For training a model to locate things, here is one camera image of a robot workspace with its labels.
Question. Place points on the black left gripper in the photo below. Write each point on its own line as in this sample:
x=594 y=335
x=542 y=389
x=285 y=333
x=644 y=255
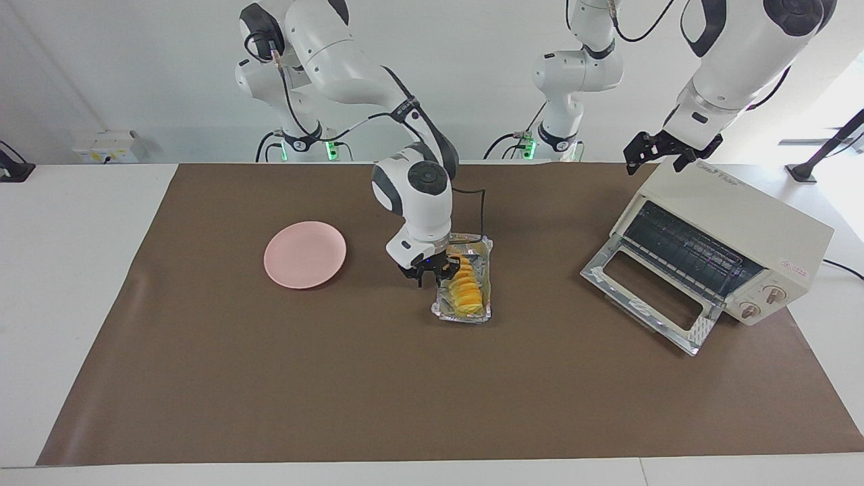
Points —
x=675 y=145

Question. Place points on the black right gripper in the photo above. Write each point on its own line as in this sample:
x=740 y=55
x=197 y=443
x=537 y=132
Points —
x=428 y=262

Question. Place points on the yellow sliced bread loaf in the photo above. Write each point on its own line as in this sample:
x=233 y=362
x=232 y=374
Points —
x=467 y=290

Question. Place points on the aluminium foil tray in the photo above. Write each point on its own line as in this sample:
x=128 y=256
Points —
x=487 y=283

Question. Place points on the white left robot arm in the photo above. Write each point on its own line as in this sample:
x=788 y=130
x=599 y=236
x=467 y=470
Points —
x=736 y=61

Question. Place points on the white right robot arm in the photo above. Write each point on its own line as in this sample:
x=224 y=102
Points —
x=418 y=202

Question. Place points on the cream toaster oven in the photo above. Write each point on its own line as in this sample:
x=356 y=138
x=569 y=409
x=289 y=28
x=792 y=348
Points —
x=729 y=202

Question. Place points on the glass metal oven door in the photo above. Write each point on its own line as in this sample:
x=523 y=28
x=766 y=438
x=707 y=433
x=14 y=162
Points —
x=641 y=304

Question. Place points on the beige oven knob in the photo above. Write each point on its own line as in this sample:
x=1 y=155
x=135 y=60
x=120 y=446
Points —
x=775 y=294
x=749 y=310

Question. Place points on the pink round plate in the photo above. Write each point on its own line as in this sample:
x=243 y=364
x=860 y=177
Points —
x=305 y=255

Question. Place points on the brown table mat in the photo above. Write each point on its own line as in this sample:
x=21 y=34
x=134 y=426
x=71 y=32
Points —
x=337 y=378

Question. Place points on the black slanted stand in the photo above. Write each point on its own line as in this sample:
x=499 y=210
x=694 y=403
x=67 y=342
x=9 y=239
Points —
x=820 y=155

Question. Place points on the small black stand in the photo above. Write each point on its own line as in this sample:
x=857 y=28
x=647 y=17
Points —
x=13 y=169

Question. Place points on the white wall outlet box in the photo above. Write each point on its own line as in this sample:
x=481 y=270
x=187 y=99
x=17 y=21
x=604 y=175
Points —
x=104 y=148

